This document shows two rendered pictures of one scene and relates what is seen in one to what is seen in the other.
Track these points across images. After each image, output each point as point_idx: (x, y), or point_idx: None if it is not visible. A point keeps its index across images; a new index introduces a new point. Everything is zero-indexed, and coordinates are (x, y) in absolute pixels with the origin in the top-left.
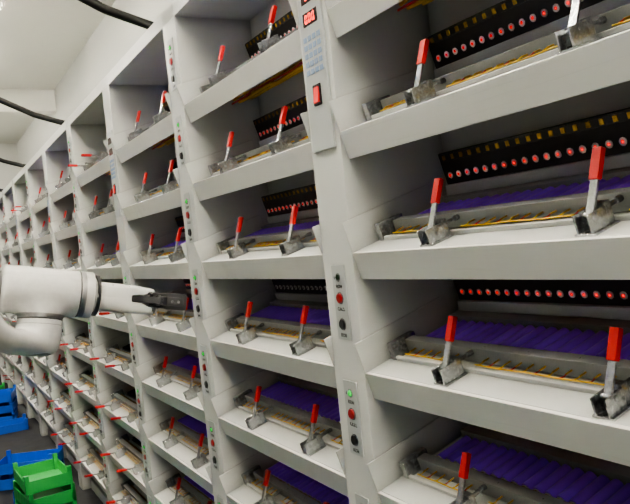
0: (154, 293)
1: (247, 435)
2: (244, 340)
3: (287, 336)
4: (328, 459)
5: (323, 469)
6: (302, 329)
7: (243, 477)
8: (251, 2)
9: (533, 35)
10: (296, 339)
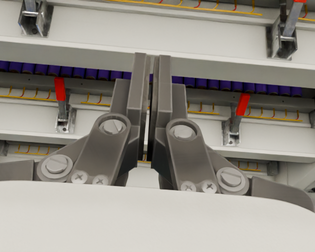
0: (219, 190)
1: (60, 139)
2: (43, 28)
3: (151, 1)
4: (269, 141)
5: (274, 155)
6: (299, 13)
7: (2, 154)
8: None
9: None
10: (216, 15)
